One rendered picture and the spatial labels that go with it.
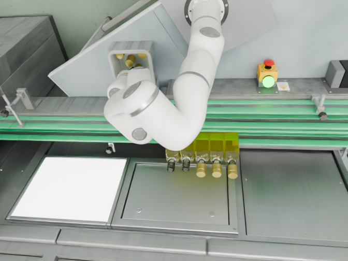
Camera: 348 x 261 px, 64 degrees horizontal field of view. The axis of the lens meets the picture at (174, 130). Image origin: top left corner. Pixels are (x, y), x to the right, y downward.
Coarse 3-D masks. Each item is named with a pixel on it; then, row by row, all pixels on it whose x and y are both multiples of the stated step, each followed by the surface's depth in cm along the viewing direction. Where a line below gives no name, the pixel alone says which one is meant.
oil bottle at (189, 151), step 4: (192, 144) 109; (184, 148) 108; (188, 148) 108; (192, 148) 108; (180, 152) 108; (184, 152) 107; (188, 152) 107; (192, 152) 107; (180, 156) 108; (184, 156) 107; (188, 156) 107; (192, 156) 107; (192, 160) 108
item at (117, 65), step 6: (108, 54) 108; (114, 54) 113; (126, 54) 115; (132, 54) 115; (150, 54) 107; (114, 60) 113; (120, 60) 118; (138, 60) 117; (144, 60) 116; (150, 60) 108; (114, 66) 114; (120, 66) 119; (126, 66) 119; (132, 66) 119; (144, 66) 118; (150, 66) 110; (114, 72) 114; (114, 78) 116
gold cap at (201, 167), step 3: (198, 165) 103; (201, 165) 103; (204, 165) 103; (198, 168) 102; (201, 168) 102; (204, 168) 102; (198, 171) 101; (201, 171) 101; (204, 171) 101; (198, 174) 102; (201, 174) 102; (204, 174) 101
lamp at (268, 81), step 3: (264, 78) 109; (267, 78) 107; (270, 78) 107; (273, 78) 109; (264, 81) 108; (267, 81) 107; (270, 81) 107; (273, 81) 108; (264, 84) 109; (267, 84) 108; (270, 84) 108; (267, 87) 109
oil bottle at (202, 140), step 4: (200, 132) 115; (204, 132) 114; (208, 132) 114; (200, 136) 113; (204, 136) 113; (208, 136) 112; (196, 140) 111; (200, 140) 111; (204, 140) 111; (208, 140) 111; (196, 144) 110; (200, 144) 109; (204, 144) 109; (208, 144) 109; (196, 148) 108; (200, 148) 108; (204, 148) 108; (208, 148) 108; (196, 152) 107; (200, 152) 106; (204, 152) 106; (208, 152) 106; (196, 156) 106; (200, 156) 106; (204, 156) 106; (208, 156) 107; (196, 160) 108; (208, 160) 108
